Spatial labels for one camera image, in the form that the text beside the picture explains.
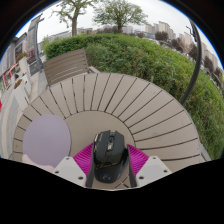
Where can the black computer mouse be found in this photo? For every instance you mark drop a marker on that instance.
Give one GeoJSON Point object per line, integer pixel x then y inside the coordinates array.
{"type": "Point", "coordinates": [110, 156]}

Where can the lilac mouse pad with wrist rest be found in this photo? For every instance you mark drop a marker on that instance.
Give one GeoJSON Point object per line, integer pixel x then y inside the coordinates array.
{"type": "Point", "coordinates": [46, 140]}

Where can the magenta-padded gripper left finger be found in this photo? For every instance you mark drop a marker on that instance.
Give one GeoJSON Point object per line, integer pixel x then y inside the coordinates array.
{"type": "Point", "coordinates": [81, 160]}

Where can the white flower planter box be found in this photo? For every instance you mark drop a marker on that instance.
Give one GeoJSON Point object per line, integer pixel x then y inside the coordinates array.
{"type": "Point", "coordinates": [22, 95]}

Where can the green trimmed hedge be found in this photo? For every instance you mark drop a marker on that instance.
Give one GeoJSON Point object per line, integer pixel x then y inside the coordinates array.
{"type": "Point", "coordinates": [150, 63]}

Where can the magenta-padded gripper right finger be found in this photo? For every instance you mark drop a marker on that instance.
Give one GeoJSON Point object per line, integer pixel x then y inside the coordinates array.
{"type": "Point", "coordinates": [138, 160]}

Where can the black curved metal pole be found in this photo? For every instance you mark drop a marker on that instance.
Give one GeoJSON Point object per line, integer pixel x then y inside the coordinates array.
{"type": "Point", "coordinates": [197, 63]}

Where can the grey slatted outdoor chair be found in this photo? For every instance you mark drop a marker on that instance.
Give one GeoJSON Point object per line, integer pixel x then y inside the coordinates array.
{"type": "Point", "coordinates": [65, 66]}

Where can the distant apartment buildings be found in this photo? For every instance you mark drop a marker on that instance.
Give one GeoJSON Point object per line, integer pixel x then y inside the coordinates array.
{"type": "Point", "coordinates": [166, 30]}

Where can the tree with round leafy crown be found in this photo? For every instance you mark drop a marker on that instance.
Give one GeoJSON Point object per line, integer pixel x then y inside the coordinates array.
{"type": "Point", "coordinates": [120, 13]}

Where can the tree with bare forked trunk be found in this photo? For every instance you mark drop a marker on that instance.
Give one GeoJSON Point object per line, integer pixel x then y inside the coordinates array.
{"type": "Point", "coordinates": [75, 16]}

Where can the tall grey sign pylon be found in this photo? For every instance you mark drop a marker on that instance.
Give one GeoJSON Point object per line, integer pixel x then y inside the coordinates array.
{"type": "Point", "coordinates": [33, 43]}

